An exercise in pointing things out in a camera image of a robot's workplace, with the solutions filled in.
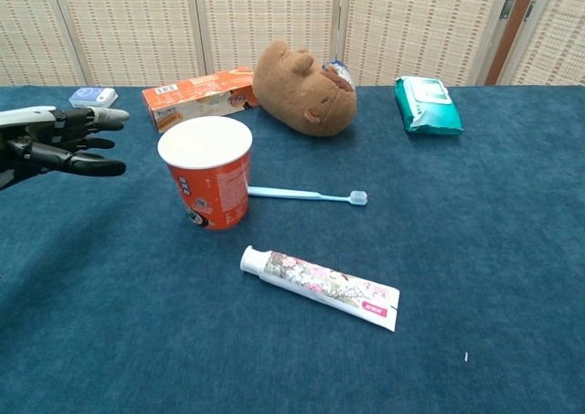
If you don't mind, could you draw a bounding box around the brown wooden post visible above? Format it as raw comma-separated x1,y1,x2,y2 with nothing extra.
484,0,543,85

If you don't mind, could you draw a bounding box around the orange biscuit carton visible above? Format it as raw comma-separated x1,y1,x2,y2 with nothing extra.
141,68,261,134

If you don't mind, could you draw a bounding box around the woven folding screen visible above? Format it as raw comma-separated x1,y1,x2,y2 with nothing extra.
0,0,522,87
500,0,585,86

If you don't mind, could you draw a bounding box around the orange paper noodle cup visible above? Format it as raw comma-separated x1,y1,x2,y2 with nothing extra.
156,115,254,231

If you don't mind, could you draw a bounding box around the floral white toothpaste tube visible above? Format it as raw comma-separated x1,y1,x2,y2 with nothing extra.
239,244,401,333

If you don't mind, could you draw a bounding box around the blue table cloth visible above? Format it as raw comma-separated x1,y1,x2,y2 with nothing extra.
0,84,585,414

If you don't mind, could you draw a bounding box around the green wet wipes pack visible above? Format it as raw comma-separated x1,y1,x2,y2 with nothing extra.
394,75,464,136

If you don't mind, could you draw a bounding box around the small blue white box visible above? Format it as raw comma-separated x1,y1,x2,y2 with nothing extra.
68,86,120,111

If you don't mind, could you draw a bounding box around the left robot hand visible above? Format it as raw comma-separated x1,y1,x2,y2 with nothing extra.
0,105,131,191

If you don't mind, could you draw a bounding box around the light blue toothbrush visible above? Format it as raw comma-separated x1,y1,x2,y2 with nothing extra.
246,185,369,207

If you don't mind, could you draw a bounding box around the brown capybara plush toy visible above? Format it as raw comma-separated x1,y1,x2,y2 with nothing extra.
251,38,358,138

